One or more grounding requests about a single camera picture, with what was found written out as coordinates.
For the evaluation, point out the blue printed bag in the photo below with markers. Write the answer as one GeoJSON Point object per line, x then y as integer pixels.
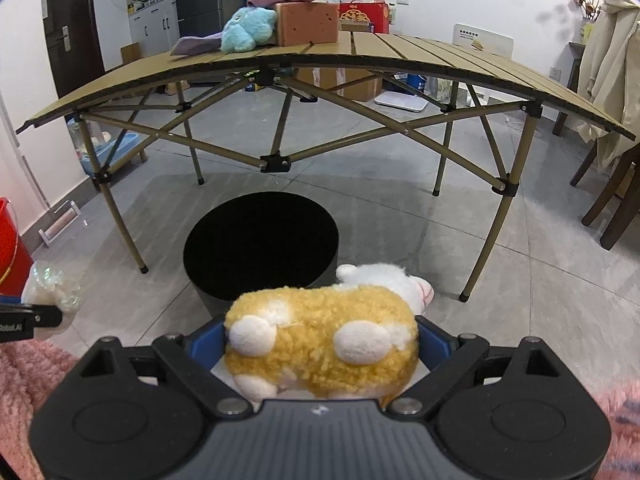
{"type": "Point", "coordinates": [416, 84]}

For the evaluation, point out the dried flowers in vase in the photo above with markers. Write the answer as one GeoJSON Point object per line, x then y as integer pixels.
{"type": "Point", "coordinates": [590, 5]}

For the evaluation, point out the white floor scale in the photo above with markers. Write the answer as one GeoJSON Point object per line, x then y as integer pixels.
{"type": "Point", "coordinates": [402, 100]}

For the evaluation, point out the large cardboard box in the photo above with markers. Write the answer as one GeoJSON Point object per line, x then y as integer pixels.
{"type": "Point", "coordinates": [345, 82]}

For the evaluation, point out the white iridescent plastic wrap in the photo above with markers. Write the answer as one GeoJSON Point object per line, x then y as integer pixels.
{"type": "Point", "coordinates": [47, 285]}

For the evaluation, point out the orange sponge block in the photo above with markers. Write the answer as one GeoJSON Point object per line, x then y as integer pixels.
{"type": "Point", "coordinates": [306, 23]}

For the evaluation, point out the dark wooden side table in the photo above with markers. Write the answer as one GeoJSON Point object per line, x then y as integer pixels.
{"type": "Point", "coordinates": [567, 85]}

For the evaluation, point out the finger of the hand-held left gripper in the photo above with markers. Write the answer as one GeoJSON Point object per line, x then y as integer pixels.
{"type": "Point", "coordinates": [45, 316]}

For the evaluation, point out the dark brown door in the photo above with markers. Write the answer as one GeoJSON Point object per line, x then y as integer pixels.
{"type": "Point", "coordinates": [70, 25]}

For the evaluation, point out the small open cardboard box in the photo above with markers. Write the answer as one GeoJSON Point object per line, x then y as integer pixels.
{"type": "Point", "coordinates": [131, 55]}

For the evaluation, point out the red gift box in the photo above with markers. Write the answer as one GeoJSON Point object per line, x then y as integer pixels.
{"type": "Point", "coordinates": [362, 16]}

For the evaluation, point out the white printed board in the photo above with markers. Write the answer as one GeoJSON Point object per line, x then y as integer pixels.
{"type": "Point", "coordinates": [482, 37]}

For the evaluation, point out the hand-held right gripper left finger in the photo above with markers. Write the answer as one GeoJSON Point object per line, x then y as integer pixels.
{"type": "Point", "coordinates": [202, 346]}

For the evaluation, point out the yellow white plush toy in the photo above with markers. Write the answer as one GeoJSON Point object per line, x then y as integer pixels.
{"type": "Point", "coordinates": [320, 340]}

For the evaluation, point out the red bucket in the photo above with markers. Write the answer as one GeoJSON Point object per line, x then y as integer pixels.
{"type": "Point", "coordinates": [12, 250]}

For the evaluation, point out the white cabinet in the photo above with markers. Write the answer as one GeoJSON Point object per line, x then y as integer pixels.
{"type": "Point", "coordinates": [150, 15]}

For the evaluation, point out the white framed floor rack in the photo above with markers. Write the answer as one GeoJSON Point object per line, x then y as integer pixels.
{"type": "Point", "coordinates": [59, 222]}

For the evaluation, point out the clear pet water dispenser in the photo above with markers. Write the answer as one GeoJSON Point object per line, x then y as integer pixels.
{"type": "Point", "coordinates": [77, 135]}

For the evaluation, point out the blue pet tray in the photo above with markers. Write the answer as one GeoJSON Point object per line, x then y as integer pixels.
{"type": "Point", "coordinates": [125, 147]}

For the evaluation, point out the dark wooden chair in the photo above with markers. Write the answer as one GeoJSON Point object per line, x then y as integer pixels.
{"type": "Point", "coordinates": [612, 205]}

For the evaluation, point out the blue plush toy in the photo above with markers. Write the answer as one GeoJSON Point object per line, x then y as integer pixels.
{"type": "Point", "coordinates": [247, 30]}

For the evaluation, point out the black round bin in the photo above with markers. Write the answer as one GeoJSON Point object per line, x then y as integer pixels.
{"type": "Point", "coordinates": [260, 245]}

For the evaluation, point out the lilac cloth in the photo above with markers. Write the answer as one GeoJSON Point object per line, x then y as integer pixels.
{"type": "Point", "coordinates": [195, 44]}

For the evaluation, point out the tan folding table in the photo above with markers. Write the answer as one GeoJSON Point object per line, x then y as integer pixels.
{"type": "Point", "coordinates": [380, 52]}

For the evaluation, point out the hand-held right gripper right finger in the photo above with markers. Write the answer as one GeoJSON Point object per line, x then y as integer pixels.
{"type": "Point", "coordinates": [441, 346]}

